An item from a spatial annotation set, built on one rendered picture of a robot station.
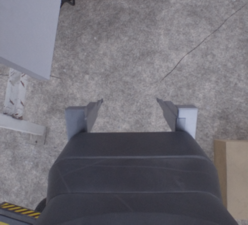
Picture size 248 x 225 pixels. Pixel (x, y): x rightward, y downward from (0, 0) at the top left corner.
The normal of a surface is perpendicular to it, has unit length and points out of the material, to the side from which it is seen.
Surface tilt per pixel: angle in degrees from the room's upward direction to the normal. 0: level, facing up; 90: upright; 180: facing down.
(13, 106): 0
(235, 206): 0
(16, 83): 0
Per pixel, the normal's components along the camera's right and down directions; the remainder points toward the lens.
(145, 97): -0.15, -0.15
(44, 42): 0.99, 0.05
